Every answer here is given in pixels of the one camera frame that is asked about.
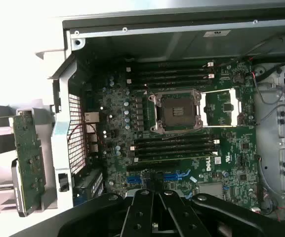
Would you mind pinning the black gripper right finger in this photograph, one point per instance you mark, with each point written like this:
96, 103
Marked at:
218, 217

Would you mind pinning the open black PC case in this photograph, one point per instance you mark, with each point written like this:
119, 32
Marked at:
63, 138

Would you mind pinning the blue expansion slot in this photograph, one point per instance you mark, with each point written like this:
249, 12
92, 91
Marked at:
133, 178

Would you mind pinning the black expansion slot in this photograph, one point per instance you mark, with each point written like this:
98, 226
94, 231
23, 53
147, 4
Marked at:
152, 166

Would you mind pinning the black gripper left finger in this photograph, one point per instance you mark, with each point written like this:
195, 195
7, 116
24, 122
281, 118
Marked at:
95, 217

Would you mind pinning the CPU socket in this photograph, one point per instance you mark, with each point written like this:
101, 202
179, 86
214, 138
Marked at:
179, 111

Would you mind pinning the green motherboard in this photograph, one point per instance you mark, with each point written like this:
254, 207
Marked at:
231, 148

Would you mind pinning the black RAM slot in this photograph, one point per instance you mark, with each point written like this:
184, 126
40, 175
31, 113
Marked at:
172, 149
172, 137
172, 143
172, 157
172, 71
172, 77
172, 65
172, 84

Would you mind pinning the silver socket cover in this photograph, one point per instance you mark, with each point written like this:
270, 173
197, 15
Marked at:
232, 96

